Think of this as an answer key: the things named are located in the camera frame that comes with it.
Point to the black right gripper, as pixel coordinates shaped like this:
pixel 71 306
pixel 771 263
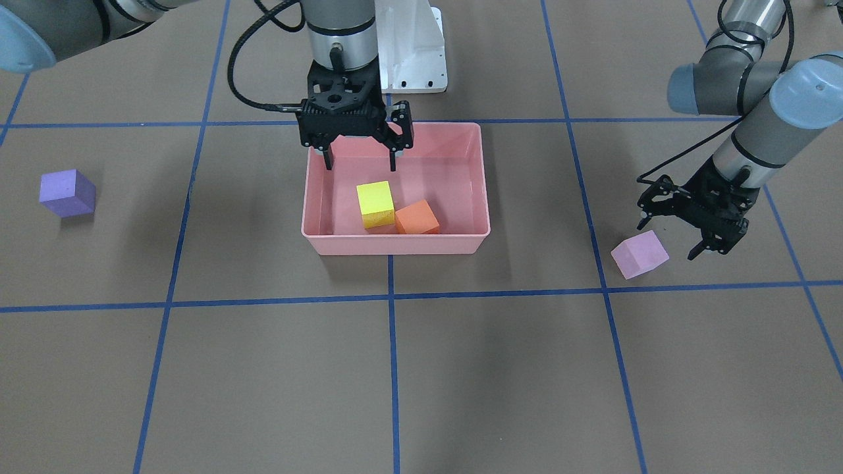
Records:
pixel 400 127

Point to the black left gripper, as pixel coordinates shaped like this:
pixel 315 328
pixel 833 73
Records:
pixel 712 186

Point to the yellow foam cube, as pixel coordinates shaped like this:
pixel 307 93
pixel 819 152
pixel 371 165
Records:
pixel 376 204

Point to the pink foam cube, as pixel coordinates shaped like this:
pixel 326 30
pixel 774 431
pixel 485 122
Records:
pixel 639 254

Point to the orange foam cube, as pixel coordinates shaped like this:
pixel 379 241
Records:
pixel 417 218

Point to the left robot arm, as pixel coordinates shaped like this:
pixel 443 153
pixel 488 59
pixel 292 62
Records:
pixel 778 107

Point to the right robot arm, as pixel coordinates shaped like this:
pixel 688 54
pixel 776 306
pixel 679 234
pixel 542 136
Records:
pixel 37 35

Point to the pink plastic bin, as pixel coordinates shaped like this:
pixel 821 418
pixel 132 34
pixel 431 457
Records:
pixel 445 167

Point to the purple foam cube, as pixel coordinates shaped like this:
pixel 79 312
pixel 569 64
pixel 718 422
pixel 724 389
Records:
pixel 67 193

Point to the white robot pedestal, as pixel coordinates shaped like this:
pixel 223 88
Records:
pixel 412 53

